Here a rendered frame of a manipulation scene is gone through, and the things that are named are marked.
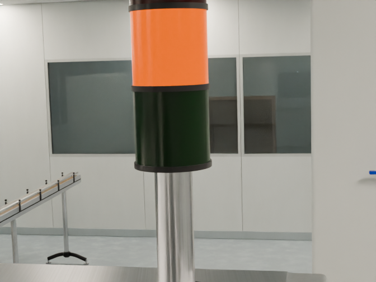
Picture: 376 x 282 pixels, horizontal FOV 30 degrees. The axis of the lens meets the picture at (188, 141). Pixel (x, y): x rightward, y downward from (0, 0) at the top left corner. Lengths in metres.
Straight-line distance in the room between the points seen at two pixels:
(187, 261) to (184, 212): 0.03
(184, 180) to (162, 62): 0.08
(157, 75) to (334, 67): 1.44
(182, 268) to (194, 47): 0.14
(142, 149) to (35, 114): 8.68
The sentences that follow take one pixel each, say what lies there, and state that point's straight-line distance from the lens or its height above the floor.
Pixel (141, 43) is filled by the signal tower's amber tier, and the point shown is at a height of 2.28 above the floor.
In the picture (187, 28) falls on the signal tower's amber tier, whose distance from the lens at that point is 0.43.
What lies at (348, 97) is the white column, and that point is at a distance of 1.85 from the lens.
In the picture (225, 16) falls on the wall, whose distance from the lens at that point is 8.45.
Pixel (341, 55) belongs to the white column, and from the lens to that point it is 1.85.
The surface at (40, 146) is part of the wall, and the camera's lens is 9.14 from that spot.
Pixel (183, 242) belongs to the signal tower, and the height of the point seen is 2.15.
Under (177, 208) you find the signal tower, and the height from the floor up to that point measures 2.17.
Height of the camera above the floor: 2.27
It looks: 7 degrees down
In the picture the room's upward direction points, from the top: 2 degrees counter-clockwise
